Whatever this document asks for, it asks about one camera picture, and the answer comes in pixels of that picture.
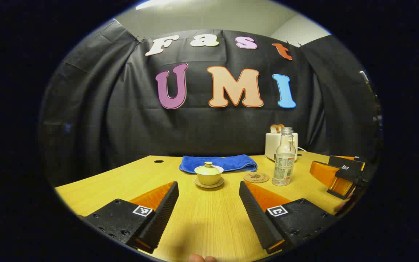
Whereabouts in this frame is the ceiling light panel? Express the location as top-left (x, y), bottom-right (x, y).
top-left (136, 0), bottom-right (181, 10)

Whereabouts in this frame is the round cork coaster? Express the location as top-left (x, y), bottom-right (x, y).
top-left (243, 172), bottom-right (270, 183)

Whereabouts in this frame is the cream saucer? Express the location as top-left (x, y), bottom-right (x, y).
top-left (194, 177), bottom-right (225, 189)

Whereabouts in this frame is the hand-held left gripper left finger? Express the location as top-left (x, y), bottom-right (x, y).
top-left (80, 181), bottom-right (180, 254)

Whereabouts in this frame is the blue towel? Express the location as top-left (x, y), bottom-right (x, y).
top-left (179, 154), bottom-right (258, 174)

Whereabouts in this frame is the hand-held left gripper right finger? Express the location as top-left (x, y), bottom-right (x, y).
top-left (239, 181), bottom-right (337, 254)

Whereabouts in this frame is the clear water bottle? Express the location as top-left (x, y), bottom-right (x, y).
top-left (272, 127), bottom-right (296, 187)

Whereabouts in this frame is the white toaster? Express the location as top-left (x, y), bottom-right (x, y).
top-left (265, 132), bottom-right (299, 162)

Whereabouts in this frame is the cream teacup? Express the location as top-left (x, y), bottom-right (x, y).
top-left (196, 171), bottom-right (222, 185)

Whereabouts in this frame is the black backdrop cloth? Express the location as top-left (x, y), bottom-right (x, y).
top-left (39, 18), bottom-right (383, 186)

